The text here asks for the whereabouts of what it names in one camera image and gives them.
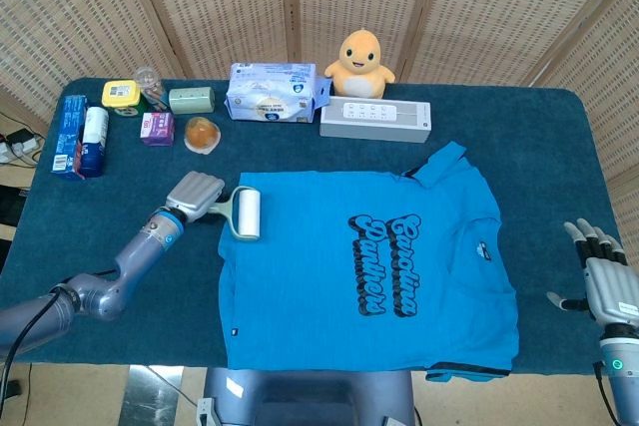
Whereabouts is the grey silver right robot hand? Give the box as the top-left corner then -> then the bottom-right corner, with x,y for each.
546,217 -> 639,332

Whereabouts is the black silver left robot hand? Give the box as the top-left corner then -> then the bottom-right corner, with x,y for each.
164,171 -> 226,224

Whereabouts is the green handled white lint roller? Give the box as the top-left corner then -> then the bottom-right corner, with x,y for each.
207,186 -> 262,241

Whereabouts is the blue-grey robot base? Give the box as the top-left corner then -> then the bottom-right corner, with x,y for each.
197,367 -> 418,426

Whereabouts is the orange jelly cup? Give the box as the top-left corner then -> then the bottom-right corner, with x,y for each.
183,116 -> 222,156

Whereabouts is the small purple box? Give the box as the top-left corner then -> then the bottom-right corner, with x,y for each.
140,111 -> 177,148

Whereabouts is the clear plastic jar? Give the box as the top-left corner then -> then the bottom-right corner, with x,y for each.
134,67 -> 171,113

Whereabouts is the dark teal covered table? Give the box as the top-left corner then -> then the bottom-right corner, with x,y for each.
0,77 -> 633,376

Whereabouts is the blue white bottle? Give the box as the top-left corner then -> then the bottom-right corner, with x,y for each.
79,106 -> 110,179

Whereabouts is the blue tissue pack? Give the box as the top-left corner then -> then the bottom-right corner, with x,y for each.
224,62 -> 332,125

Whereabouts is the yellow lidded container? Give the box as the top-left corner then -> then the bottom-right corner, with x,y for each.
101,79 -> 146,119

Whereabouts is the blue printed t-shirt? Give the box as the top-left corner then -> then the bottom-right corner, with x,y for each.
217,141 -> 520,381

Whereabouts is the blue toothpaste box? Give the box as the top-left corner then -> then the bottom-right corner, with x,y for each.
50,94 -> 89,182

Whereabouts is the white floor power strip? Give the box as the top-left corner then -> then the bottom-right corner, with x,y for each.
0,129 -> 42,164

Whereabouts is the black equipment case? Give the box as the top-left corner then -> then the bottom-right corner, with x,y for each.
0,185 -> 30,227

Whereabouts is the woven rattan folding screen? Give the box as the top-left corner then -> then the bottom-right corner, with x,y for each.
0,0 -> 639,257

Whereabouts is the grey power strip box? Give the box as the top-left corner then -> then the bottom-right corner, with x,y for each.
319,100 -> 432,145

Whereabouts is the shiny metal table base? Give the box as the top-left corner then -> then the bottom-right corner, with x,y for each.
119,364 -> 187,426

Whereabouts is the orange plush toy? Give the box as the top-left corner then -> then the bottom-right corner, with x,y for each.
323,30 -> 397,100

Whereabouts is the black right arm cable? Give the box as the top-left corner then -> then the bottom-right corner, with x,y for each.
592,360 -> 625,426

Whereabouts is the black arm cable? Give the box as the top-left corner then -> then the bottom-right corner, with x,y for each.
592,360 -> 625,426
0,288 -> 69,400

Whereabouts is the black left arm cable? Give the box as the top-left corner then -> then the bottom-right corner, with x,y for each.
0,288 -> 69,400

